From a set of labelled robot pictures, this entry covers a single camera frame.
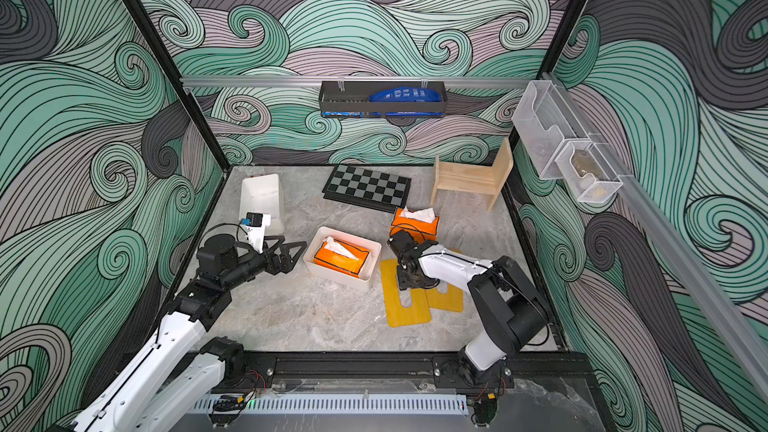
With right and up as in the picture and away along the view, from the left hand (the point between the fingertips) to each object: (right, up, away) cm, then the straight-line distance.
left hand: (293, 238), depth 74 cm
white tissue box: (+18, -14, +15) cm, 27 cm away
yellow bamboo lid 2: (+43, -20, +11) cm, 49 cm away
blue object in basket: (+31, +42, +17) cm, 55 cm away
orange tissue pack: (+11, -7, +11) cm, 17 cm away
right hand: (+33, -16, +15) cm, 40 cm away
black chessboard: (+17, +13, +36) cm, 42 cm away
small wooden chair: (+56, +16, +30) cm, 65 cm away
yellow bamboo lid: (+27, -23, +9) cm, 37 cm away
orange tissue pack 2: (+36, +2, +19) cm, 41 cm away
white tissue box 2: (-22, +11, +36) cm, 43 cm away
